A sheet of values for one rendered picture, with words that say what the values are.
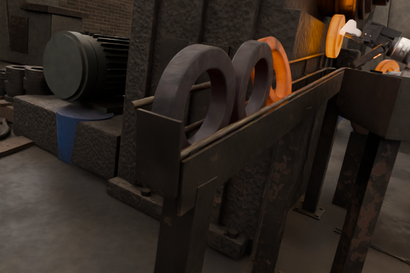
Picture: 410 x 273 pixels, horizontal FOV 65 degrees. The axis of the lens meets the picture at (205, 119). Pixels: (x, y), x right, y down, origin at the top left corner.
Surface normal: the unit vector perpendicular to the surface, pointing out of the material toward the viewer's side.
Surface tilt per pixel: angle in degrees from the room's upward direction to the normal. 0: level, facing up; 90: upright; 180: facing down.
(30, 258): 0
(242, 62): 56
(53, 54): 90
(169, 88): 70
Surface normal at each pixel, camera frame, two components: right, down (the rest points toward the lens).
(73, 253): 0.15, -0.96
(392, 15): -0.71, 0.06
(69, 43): -0.52, 0.12
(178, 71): -0.33, -0.48
